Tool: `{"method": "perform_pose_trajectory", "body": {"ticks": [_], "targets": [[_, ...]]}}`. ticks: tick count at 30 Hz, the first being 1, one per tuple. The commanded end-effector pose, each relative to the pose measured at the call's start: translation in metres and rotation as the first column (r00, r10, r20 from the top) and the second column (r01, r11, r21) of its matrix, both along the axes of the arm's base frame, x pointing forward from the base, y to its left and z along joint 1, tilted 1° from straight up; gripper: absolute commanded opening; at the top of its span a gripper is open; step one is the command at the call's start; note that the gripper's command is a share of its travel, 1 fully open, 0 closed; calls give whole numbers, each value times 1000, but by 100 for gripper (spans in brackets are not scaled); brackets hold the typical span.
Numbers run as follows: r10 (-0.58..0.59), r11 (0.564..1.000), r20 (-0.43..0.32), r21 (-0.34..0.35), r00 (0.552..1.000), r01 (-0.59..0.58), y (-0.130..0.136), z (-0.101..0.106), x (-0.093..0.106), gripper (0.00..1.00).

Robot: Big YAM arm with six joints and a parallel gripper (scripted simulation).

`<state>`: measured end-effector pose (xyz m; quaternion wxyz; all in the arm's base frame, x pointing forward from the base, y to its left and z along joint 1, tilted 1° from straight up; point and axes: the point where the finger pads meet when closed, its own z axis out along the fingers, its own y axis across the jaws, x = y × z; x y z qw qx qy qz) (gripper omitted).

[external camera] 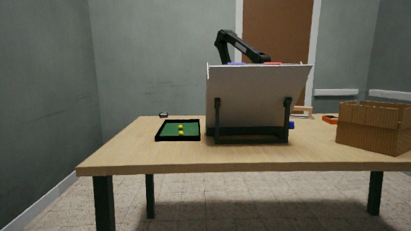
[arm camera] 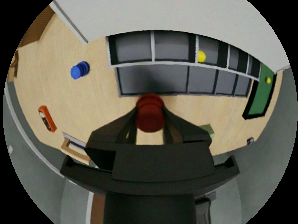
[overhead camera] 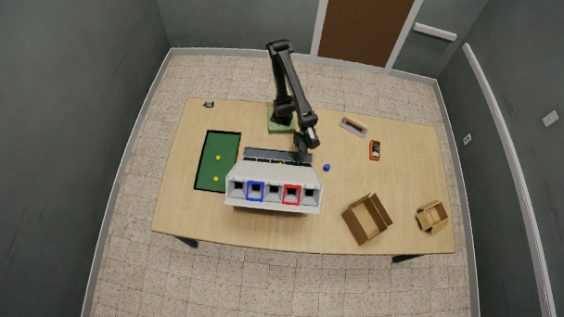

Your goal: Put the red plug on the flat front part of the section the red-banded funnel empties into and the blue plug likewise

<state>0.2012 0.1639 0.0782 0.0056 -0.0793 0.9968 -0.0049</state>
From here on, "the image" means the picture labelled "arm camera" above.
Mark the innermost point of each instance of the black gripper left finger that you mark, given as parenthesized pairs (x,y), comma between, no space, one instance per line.
(118,129)

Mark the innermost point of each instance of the blue round plug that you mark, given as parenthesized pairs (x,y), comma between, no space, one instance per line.
(79,70)

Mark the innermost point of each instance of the red plug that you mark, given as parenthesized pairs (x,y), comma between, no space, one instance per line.
(150,118)

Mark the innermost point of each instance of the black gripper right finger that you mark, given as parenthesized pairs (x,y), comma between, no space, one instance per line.
(182,130)

